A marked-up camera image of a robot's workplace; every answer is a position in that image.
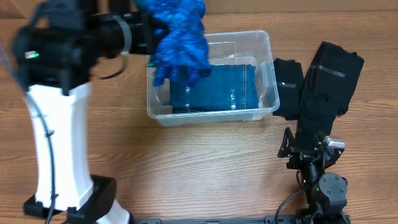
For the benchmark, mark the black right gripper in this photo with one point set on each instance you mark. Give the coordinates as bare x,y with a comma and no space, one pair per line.
301,155

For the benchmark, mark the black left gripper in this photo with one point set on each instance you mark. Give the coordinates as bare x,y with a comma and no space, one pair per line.
147,33

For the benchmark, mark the sparkly blue garment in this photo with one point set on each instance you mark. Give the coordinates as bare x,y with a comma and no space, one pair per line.
182,52

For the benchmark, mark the blue denim jeans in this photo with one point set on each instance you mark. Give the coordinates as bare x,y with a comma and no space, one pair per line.
228,87

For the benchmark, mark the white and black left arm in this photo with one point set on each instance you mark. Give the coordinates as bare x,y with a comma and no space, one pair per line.
55,52

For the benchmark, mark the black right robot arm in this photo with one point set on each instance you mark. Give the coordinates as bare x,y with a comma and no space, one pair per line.
325,192

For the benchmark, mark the small folded black garment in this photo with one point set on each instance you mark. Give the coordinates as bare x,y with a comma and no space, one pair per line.
289,78

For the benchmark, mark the clear plastic storage bin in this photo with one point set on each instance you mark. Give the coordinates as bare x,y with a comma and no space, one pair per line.
230,48

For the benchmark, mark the large folded black garment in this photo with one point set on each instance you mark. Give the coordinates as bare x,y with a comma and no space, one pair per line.
329,86

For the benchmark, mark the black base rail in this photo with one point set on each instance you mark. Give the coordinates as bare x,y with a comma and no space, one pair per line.
268,219

